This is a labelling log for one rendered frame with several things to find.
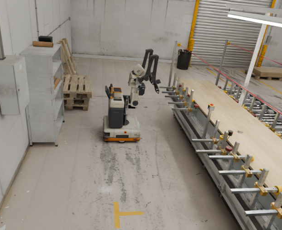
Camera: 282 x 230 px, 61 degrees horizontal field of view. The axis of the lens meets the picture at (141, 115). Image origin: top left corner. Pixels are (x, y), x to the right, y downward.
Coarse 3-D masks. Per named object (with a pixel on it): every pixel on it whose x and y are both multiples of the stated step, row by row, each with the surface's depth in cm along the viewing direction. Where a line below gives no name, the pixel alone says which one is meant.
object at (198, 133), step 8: (176, 104) 462; (184, 112) 420; (192, 120) 394; (192, 128) 380; (200, 136) 350; (208, 144) 332; (216, 160) 301; (224, 168) 287; (224, 176) 281; (232, 176) 275; (232, 184) 263; (240, 200) 247; (248, 208) 235; (256, 216) 225; (256, 224) 222; (264, 224) 218
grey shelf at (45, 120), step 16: (32, 48) 370; (48, 48) 381; (32, 64) 346; (48, 64) 349; (32, 80) 356; (48, 80) 359; (32, 96) 367; (48, 96) 370; (32, 112) 378; (48, 112) 382; (32, 128) 390; (48, 128) 394; (32, 144) 406
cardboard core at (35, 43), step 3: (33, 42) 381; (36, 42) 382; (39, 42) 382; (42, 42) 383; (45, 42) 384; (48, 42) 385; (51, 42) 386; (33, 45) 383; (36, 45) 383; (39, 45) 384; (42, 45) 384; (45, 45) 385; (48, 45) 385; (51, 45) 386
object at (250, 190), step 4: (236, 188) 219; (240, 188) 219; (244, 188) 220; (248, 188) 220; (252, 188) 221; (256, 188) 221; (268, 188) 223; (272, 188) 224; (276, 188) 224; (232, 192) 216; (236, 192) 217; (240, 192) 217; (244, 192) 218; (248, 192) 219; (252, 192) 220; (256, 192) 221; (268, 192) 223; (272, 192) 223
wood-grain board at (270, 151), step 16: (192, 80) 527; (208, 80) 539; (208, 96) 446; (224, 96) 455; (224, 112) 387; (240, 112) 394; (224, 128) 337; (240, 128) 342; (256, 128) 347; (240, 144) 302; (256, 144) 306; (272, 144) 310; (256, 160) 274; (272, 160) 277; (272, 176) 250
